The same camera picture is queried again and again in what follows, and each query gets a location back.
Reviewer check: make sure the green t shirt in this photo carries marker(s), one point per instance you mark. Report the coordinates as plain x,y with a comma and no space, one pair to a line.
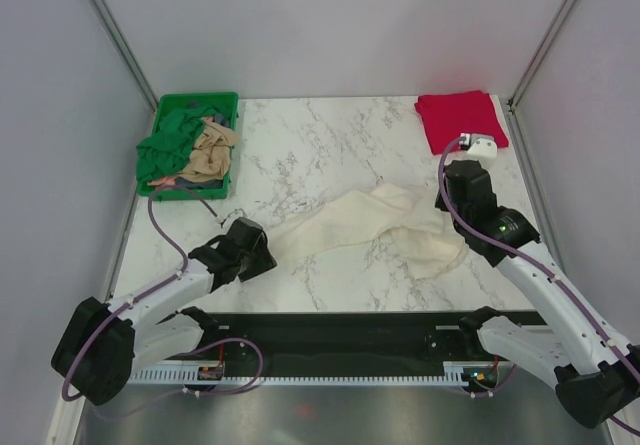
167,150

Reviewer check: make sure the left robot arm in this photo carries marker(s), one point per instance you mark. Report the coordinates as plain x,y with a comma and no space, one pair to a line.
105,343

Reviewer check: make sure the white slotted cable duct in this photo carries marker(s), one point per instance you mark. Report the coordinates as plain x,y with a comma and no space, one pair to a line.
194,374

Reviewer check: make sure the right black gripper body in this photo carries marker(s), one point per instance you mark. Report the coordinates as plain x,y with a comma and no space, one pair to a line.
461,216

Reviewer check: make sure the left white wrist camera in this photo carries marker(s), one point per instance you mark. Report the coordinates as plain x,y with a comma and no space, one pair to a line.
225,220

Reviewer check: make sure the left aluminium frame post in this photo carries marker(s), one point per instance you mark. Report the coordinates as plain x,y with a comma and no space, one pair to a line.
117,37

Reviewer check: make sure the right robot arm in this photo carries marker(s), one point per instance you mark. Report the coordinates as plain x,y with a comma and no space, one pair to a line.
592,368

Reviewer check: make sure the green plastic bin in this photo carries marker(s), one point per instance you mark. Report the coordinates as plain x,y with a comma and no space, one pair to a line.
224,110

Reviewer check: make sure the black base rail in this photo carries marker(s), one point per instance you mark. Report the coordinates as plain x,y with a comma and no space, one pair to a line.
338,344

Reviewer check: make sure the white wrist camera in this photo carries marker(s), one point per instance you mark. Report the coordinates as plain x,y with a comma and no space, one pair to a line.
478,147
225,220

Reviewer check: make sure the tan t shirt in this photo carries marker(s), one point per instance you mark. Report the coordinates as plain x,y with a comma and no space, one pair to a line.
210,158

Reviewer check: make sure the right aluminium frame post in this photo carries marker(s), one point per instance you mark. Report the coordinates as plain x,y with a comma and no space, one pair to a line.
549,38

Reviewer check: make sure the cream t shirt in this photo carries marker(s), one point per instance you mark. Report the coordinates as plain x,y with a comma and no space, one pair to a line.
423,235

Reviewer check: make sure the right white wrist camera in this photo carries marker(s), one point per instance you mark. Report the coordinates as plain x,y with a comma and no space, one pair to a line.
478,147

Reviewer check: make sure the red folded t shirt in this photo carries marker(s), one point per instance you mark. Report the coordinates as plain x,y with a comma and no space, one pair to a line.
445,117

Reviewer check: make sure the aluminium frame post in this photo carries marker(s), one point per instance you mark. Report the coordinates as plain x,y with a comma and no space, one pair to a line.
117,37
549,38

